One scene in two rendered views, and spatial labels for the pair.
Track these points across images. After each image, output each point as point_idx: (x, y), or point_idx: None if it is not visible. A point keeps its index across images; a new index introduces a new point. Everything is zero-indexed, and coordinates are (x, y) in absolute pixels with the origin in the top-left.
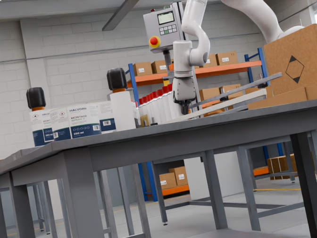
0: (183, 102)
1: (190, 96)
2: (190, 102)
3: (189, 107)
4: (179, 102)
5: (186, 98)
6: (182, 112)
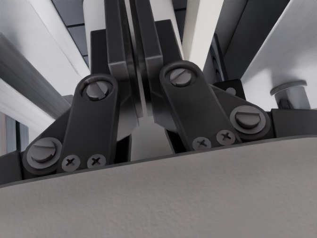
0: (185, 111)
1: (30, 227)
2: (51, 128)
3: (57, 101)
4: (258, 123)
5: (158, 166)
6: (169, 19)
